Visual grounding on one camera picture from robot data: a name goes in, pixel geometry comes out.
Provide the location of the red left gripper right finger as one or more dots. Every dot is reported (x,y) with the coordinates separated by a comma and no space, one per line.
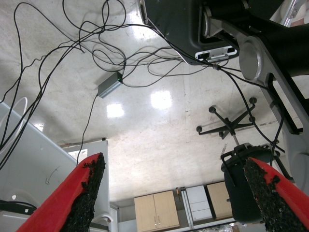
(282,200)

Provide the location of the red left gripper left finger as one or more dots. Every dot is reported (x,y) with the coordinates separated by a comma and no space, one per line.
(65,198)

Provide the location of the light wooden narrow cabinet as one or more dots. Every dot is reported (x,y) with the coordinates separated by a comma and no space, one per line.
(219,200)

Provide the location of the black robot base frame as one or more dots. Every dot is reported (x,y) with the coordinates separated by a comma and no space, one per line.
(173,24)

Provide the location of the light wooden double-door cabinet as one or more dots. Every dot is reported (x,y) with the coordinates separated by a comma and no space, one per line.
(157,212)

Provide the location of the black office chair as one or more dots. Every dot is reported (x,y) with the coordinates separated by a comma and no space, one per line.
(237,193)

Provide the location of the grey power adapter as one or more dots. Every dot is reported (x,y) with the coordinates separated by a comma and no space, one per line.
(109,84)

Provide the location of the white drawer cabinet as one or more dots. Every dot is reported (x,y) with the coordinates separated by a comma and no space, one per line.
(200,203)

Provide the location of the aluminium table leg profile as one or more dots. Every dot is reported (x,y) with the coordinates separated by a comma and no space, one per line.
(287,13)

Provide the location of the black office chair base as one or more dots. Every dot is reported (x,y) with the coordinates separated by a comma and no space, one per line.
(228,123)

